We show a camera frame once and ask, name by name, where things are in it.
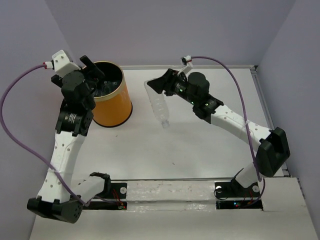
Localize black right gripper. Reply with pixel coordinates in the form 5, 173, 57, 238
147, 68, 198, 106

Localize clear plastic bottle blue cap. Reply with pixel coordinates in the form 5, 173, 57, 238
144, 81, 170, 129

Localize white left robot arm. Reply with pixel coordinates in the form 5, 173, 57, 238
27, 50, 111, 224

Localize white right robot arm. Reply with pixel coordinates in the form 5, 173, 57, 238
144, 68, 291, 196

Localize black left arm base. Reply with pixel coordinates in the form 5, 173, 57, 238
83, 181, 128, 211

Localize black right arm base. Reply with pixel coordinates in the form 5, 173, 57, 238
213, 181, 263, 210

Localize orange cylindrical bin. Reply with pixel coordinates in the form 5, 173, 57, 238
92, 61, 133, 128

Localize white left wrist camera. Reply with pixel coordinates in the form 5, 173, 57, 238
43, 49, 81, 78

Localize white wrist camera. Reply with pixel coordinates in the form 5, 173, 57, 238
181, 55, 194, 69
43, 49, 81, 78

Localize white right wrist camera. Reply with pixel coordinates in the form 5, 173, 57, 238
181, 55, 194, 69

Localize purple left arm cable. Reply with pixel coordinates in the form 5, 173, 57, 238
0, 63, 126, 208

